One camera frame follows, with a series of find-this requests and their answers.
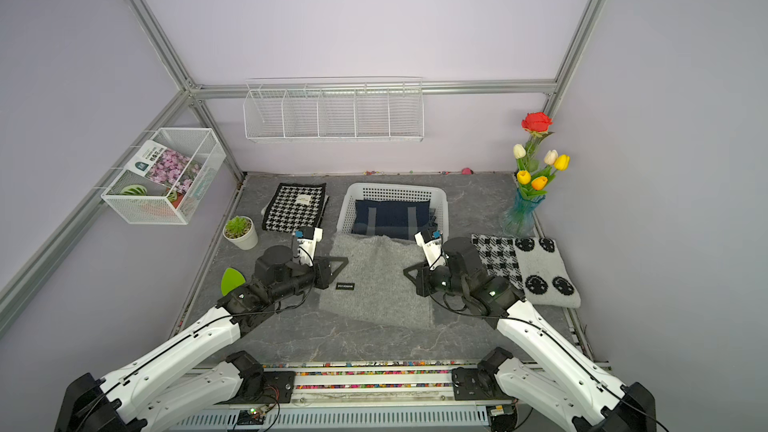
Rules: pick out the small potted green plant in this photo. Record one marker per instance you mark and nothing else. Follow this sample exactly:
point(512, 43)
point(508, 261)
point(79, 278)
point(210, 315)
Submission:
point(240, 231)

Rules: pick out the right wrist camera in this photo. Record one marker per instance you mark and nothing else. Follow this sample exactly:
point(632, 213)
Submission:
point(431, 242)

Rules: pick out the green plastic scoop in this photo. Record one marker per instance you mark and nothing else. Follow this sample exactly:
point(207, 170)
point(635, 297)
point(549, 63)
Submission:
point(231, 280)

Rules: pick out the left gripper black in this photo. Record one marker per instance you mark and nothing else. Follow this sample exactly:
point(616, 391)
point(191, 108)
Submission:
point(324, 275)

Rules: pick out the black white patterned scarf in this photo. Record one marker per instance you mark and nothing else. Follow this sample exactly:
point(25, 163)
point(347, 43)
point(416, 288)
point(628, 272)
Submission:
point(533, 265)

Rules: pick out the flower seed packet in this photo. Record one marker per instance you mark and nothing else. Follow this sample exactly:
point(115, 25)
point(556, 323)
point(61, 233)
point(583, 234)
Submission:
point(164, 166)

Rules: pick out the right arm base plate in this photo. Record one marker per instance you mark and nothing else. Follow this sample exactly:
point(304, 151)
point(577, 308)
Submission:
point(472, 384)

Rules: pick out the white wire side basket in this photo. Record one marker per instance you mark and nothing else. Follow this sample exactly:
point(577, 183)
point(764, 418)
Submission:
point(141, 202)

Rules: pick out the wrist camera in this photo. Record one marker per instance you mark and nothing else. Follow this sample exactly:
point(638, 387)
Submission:
point(431, 242)
point(305, 243)

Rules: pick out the white wire wall shelf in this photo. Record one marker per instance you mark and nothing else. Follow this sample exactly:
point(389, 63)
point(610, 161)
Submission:
point(334, 109)

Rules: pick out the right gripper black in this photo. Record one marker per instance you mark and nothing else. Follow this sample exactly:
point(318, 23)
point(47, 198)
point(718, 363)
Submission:
point(421, 279)

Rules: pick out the navy plaid scarf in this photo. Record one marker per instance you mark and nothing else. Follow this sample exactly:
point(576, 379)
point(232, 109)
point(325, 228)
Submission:
point(394, 219)

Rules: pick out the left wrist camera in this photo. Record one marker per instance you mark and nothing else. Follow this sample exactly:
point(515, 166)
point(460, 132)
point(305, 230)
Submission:
point(305, 243)

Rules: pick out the houndstooth folded scarf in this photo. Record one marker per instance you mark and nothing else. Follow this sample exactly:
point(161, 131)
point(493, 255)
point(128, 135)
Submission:
point(295, 206)

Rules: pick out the white plastic basket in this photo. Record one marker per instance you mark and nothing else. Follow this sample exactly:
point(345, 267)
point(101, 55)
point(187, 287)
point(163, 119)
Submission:
point(394, 192)

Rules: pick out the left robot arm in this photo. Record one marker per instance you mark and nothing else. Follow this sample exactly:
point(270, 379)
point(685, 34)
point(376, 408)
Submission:
point(152, 394)

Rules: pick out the grey scarf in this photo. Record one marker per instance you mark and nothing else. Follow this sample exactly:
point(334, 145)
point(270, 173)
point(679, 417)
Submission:
point(372, 286)

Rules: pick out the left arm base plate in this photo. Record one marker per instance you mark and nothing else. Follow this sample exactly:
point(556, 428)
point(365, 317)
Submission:
point(266, 388)

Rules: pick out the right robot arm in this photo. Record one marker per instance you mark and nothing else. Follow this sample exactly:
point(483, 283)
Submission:
point(571, 390)

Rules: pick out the glass vase with flowers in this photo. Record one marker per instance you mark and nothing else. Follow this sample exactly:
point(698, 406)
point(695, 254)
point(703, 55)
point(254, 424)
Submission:
point(532, 176)

